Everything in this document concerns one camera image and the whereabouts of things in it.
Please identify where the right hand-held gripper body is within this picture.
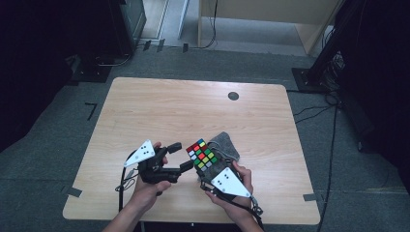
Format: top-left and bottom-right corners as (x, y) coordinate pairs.
(196, 165), (252, 201)

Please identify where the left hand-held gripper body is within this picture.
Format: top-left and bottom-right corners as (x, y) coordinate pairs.
(123, 138), (182, 186)

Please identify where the multicoloured puzzle cube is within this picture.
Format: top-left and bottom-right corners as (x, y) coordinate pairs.
(185, 137), (220, 173)

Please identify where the grey cloth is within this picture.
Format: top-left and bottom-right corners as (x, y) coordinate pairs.
(195, 130), (242, 189)

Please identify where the person's left hand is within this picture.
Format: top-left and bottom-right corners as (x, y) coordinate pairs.
(130, 141), (173, 212)

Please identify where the person's right hand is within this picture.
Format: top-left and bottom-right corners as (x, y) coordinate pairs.
(204, 159), (256, 228)

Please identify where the black corner floor tape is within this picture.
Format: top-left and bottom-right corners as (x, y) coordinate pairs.
(84, 101), (99, 122)

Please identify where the black metal stand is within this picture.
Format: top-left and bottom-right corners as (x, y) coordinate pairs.
(291, 0), (356, 95)

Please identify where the black cabinet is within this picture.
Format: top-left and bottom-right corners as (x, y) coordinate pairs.
(108, 0), (148, 58)

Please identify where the dark curtain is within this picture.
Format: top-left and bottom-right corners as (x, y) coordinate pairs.
(0, 0), (125, 153)
(333, 0), (410, 185)

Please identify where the beige wooden furniture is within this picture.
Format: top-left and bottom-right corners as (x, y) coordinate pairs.
(196, 0), (343, 56)

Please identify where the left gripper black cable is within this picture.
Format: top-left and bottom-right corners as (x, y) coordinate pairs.
(114, 150), (140, 213)

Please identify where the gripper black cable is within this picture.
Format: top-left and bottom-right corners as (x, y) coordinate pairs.
(114, 150), (140, 213)
(200, 182), (266, 232)

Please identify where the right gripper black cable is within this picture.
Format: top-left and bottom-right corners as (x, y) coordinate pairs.
(200, 182), (266, 232)

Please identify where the long black floor cable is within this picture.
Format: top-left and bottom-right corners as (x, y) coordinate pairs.
(316, 104), (339, 232)

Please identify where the forked black floor cable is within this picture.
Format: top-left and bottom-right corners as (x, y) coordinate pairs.
(285, 89), (339, 126)

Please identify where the black floor base plate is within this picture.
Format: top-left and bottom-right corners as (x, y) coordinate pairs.
(68, 53), (113, 85)

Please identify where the hanging black cable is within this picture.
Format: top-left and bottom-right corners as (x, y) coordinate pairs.
(189, 0), (220, 50)

